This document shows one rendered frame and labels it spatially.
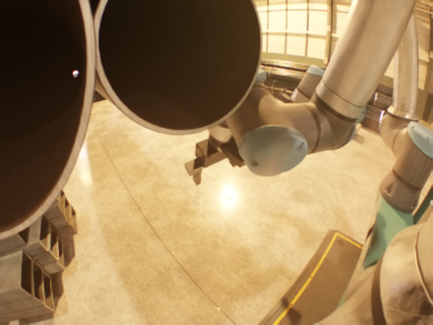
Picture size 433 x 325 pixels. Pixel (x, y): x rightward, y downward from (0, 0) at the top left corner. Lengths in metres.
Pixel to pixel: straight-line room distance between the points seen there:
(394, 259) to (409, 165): 0.59
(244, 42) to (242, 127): 0.11
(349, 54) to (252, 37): 0.14
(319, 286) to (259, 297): 0.39
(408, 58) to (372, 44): 0.55
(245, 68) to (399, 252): 0.22
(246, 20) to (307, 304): 0.87
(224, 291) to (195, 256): 0.30
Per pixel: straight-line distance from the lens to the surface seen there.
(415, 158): 0.71
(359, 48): 0.29
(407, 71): 0.83
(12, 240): 1.25
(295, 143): 0.24
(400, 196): 0.75
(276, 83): 5.36
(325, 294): 0.91
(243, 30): 0.22
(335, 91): 0.31
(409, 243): 0.16
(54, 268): 1.39
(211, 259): 1.24
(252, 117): 0.26
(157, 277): 1.23
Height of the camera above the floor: 1.08
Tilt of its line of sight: 32 degrees down
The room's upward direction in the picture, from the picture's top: straight up
